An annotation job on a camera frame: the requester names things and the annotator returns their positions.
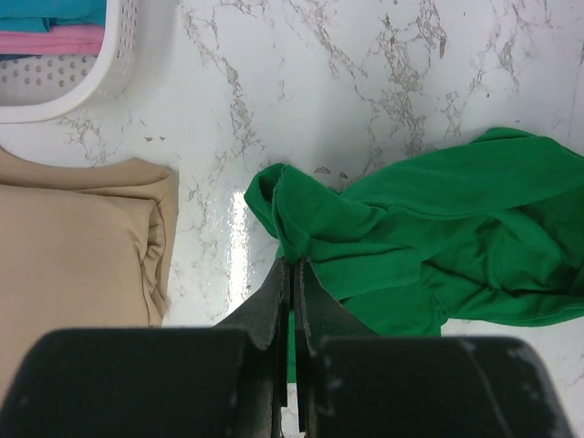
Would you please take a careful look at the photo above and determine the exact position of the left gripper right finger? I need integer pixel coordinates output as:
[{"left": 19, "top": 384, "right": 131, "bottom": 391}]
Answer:
[{"left": 293, "top": 259, "right": 375, "bottom": 437}]

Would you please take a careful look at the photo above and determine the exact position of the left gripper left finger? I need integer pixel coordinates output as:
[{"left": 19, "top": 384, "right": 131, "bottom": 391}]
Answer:
[{"left": 215, "top": 258, "right": 288, "bottom": 437}]

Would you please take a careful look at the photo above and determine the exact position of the green t shirt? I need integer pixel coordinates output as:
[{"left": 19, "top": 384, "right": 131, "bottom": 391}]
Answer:
[{"left": 244, "top": 126, "right": 584, "bottom": 382}]

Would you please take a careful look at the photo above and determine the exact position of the beige folded t shirt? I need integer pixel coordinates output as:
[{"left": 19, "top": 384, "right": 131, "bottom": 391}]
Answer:
[{"left": 0, "top": 145, "right": 179, "bottom": 329}]

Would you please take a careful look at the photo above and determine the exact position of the white plastic laundry basket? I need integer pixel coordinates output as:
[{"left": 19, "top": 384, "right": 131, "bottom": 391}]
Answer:
[{"left": 1, "top": 1, "right": 144, "bottom": 124}]

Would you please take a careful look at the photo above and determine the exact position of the pink folded t shirt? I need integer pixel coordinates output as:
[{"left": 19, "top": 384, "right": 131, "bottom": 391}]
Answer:
[{"left": 1, "top": 25, "right": 105, "bottom": 56}]

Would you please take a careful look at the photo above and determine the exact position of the teal folded t shirt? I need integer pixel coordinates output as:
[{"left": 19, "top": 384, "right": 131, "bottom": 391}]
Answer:
[{"left": 1, "top": 0, "right": 107, "bottom": 33}]

